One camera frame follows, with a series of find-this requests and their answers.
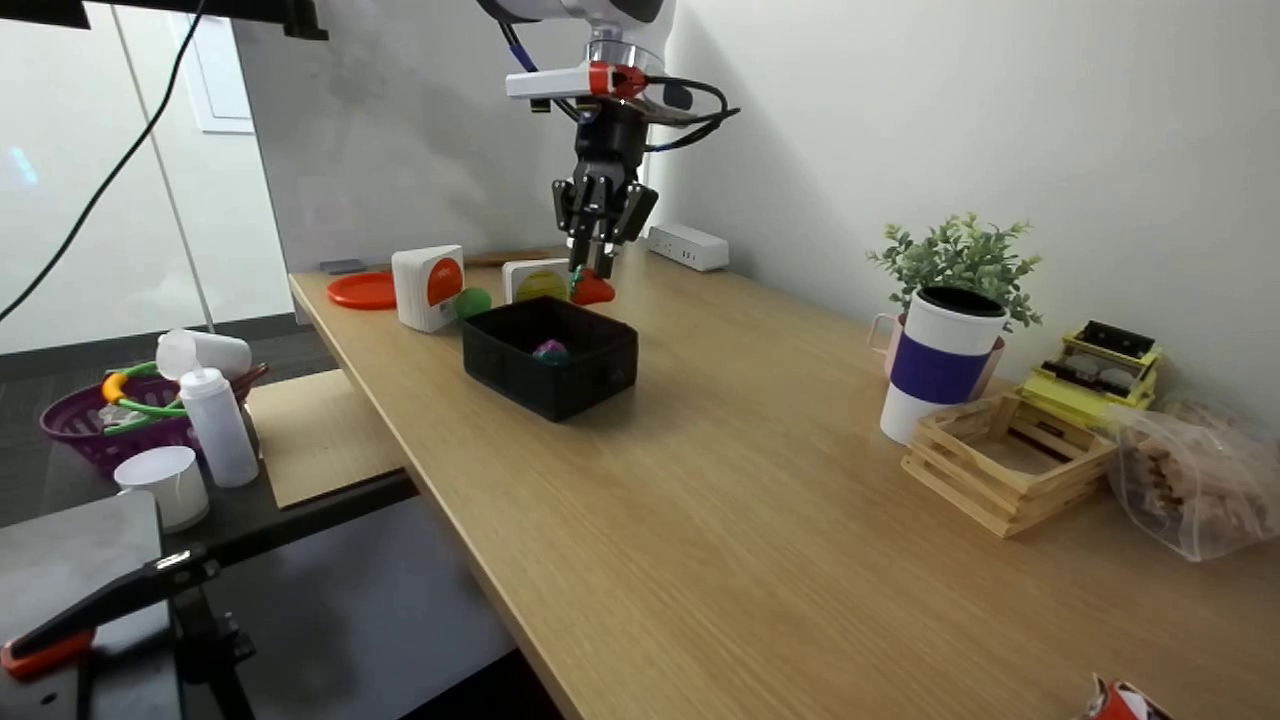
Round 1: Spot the white round container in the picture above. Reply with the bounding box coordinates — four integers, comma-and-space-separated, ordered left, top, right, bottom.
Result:
113, 442, 213, 530

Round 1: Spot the wooden slat coaster crate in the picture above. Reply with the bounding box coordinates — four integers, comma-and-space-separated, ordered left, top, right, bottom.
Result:
901, 395, 1116, 541

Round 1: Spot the clear bag of snacks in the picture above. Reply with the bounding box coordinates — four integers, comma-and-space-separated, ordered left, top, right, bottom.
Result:
1113, 407, 1280, 564

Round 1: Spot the white cup with blue band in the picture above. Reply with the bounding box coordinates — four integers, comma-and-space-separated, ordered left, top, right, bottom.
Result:
878, 285, 1004, 442

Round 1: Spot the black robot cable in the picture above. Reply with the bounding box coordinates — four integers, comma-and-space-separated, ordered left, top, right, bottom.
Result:
501, 12, 743, 155

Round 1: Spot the yellow black small box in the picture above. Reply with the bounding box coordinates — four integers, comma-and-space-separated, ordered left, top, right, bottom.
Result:
1019, 320, 1158, 430

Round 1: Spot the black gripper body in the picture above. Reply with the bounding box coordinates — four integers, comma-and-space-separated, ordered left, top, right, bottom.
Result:
571, 103, 655, 217

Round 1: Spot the purple basket with toys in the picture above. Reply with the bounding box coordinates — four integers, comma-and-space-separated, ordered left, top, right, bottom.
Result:
34, 361, 271, 475

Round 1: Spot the orange round lid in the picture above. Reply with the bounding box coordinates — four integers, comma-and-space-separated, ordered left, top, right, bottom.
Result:
329, 269, 397, 311

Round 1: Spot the white cube with orange picture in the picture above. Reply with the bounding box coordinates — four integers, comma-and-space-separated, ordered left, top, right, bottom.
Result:
393, 245, 463, 331

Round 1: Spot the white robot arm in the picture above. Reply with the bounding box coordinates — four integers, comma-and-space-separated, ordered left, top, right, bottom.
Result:
479, 0, 665, 281

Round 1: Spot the small red white wrapper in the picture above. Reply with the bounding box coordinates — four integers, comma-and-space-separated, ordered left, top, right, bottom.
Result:
1083, 675, 1172, 720

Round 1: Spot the black fabric box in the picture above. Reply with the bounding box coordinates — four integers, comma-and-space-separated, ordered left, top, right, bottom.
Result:
463, 294, 640, 424

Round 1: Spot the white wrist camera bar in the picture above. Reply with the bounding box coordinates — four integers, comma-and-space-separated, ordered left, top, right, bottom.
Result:
504, 64, 649, 100

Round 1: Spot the white power strip box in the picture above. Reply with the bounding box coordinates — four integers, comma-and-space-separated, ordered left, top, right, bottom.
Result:
643, 224, 726, 273

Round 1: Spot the white plastic bottle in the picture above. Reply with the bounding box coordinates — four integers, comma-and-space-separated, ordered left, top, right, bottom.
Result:
179, 369, 259, 489

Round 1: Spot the green plant in pink pot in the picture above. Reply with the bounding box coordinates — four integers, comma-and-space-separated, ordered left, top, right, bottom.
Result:
866, 213, 1048, 390

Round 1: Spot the white picture card block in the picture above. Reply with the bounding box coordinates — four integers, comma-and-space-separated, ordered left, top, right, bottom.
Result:
501, 257, 574, 305

